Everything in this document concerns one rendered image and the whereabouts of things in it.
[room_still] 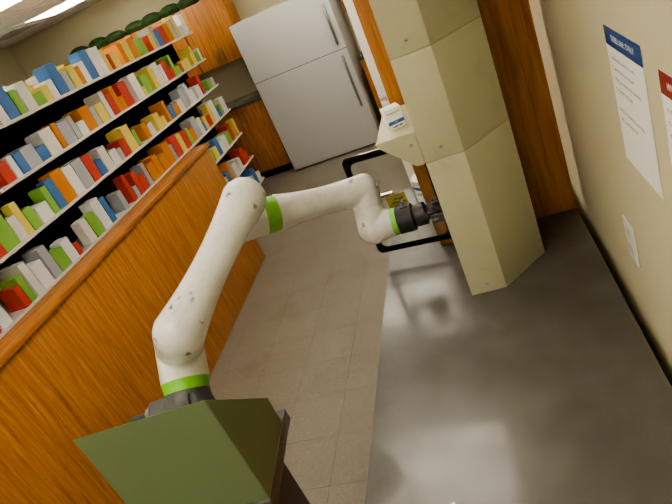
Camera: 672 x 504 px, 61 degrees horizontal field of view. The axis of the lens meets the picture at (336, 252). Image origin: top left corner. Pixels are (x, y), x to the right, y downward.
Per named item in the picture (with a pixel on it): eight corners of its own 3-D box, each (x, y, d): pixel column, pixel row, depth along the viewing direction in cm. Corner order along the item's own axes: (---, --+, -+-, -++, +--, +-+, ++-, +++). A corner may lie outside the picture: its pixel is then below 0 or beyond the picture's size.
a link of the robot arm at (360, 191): (277, 233, 182) (286, 229, 172) (266, 198, 182) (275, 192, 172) (375, 205, 195) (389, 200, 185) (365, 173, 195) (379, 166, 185)
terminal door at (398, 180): (457, 237, 205) (422, 136, 188) (379, 253, 217) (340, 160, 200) (457, 236, 205) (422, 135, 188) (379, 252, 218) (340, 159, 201)
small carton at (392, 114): (401, 120, 169) (394, 102, 167) (406, 124, 165) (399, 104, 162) (386, 127, 169) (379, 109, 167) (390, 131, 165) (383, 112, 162)
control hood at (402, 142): (425, 127, 188) (415, 99, 183) (425, 164, 160) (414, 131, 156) (392, 139, 191) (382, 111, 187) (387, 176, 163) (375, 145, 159)
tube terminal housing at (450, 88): (535, 226, 200) (475, 6, 167) (553, 275, 172) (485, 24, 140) (465, 245, 208) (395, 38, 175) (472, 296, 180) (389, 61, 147)
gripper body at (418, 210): (411, 211, 179) (440, 203, 176) (411, 200, 186) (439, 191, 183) (418, 231, 182) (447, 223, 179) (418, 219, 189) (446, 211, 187)
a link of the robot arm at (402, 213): (404, 228, 192) (403, 241, 184) (392, 198, 187) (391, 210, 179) (421, 223, 190) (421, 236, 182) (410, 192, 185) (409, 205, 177)
